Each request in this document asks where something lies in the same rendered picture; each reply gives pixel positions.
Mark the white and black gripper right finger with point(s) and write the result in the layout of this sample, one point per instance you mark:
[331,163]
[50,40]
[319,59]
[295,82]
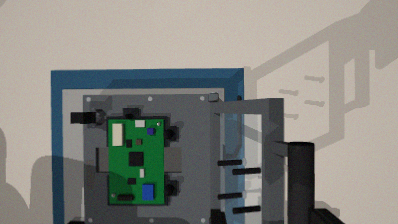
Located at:
[324,216]

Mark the green circuit board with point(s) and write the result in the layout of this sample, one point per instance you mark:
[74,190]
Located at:
[136,161]

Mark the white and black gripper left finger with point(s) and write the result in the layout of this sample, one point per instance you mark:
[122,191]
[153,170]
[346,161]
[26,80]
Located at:
[218,217]

